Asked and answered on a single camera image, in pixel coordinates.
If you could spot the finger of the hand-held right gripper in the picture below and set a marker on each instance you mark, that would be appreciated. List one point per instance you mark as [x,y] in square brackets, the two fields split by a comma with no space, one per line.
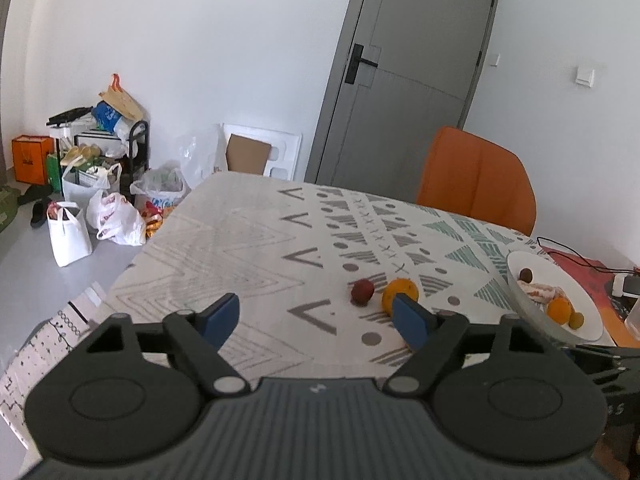
[600,352]
[611,376]

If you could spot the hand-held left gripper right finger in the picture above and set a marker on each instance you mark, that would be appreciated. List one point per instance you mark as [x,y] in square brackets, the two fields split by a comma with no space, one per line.
[407,320]

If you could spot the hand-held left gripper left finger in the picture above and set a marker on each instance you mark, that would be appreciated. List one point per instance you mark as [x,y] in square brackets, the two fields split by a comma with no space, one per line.
[220,317]

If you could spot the medium orange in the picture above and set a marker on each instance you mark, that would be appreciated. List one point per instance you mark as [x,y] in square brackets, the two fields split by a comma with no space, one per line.
[397,290]

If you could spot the yellow-green round fruit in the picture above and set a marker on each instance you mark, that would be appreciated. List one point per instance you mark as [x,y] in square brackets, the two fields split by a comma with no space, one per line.
[577,320]

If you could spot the white bowl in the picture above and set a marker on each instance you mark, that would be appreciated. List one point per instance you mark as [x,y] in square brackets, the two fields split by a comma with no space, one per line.
[590,305]

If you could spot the red round fruit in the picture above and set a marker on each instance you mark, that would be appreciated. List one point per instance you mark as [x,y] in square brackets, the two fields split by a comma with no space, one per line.
[362,292]

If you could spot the large orange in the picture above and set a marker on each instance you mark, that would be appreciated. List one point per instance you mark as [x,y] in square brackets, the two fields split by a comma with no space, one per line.
[559,310]

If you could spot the dark maroon round fruit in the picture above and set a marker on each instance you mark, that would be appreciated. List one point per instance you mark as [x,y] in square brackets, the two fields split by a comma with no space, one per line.
[525,275]

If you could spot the clear plastic cup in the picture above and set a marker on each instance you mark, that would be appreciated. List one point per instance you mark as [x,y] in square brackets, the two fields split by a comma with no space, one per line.
[635,316]

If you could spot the red table mat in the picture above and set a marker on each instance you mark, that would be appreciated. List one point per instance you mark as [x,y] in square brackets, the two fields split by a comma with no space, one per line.
[600,290]

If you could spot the patterned tablecloth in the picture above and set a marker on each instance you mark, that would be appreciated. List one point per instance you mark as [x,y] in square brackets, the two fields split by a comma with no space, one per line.
[240,240]

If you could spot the red snack packet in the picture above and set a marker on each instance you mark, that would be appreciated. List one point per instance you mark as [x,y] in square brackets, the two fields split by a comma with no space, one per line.
[152,222]

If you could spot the white red-print plastic bag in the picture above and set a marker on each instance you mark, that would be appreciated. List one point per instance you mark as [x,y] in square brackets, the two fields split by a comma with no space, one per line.
[117,220]

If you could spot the clear filled plastic bag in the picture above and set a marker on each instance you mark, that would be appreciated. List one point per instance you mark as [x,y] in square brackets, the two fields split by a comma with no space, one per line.
[162,187]

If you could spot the orange chair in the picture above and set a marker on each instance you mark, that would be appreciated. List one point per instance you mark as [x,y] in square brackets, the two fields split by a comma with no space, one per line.
[475,175]

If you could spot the clear empty plastic bag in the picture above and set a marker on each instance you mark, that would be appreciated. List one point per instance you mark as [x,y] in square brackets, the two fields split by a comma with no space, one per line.
[197,157]

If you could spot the brown cardboard piece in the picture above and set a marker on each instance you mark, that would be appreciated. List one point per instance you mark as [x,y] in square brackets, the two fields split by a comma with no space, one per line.
[247,155]

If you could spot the white tote bag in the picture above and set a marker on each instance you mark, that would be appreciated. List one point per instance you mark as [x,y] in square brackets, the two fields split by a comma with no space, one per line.
[70,240]

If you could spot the white foam board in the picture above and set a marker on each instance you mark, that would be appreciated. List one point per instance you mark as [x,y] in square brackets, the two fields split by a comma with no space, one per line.
[285,152]

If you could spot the black shelf rack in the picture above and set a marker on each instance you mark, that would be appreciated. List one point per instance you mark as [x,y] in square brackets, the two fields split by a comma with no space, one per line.
[139,152]

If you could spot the white bag with contents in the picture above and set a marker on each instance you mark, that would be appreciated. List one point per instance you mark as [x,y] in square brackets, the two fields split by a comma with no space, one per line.
[85,187]

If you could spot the black slipper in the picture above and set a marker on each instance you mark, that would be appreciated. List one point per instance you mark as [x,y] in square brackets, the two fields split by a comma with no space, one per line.
[35,194]
[40,215]

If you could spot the grey door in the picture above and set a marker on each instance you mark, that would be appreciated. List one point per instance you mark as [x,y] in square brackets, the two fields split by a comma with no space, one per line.
[410,110]

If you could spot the yellow slippers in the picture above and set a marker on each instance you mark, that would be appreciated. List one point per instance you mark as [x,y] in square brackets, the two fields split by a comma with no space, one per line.
[82,153]

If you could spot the green box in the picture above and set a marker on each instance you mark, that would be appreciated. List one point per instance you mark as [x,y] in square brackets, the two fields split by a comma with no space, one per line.
[54,170]

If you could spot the blue packet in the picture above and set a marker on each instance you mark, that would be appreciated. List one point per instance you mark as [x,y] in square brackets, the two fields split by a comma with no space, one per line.
[106,117]

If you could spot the green floor mat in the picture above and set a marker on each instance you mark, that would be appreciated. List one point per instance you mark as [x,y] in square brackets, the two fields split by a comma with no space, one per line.
[7,210]

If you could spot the brown paper bag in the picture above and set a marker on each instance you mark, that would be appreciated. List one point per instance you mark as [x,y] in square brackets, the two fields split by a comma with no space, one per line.
[120,100]

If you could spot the orange box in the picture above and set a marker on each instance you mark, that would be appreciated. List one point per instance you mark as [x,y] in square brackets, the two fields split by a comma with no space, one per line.
[31,160]

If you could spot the black flat item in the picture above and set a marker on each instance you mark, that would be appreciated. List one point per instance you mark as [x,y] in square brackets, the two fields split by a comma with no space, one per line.
[70,116]

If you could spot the large white wall switch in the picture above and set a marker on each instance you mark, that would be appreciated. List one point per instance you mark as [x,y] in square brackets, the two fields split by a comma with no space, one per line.
[584,76]

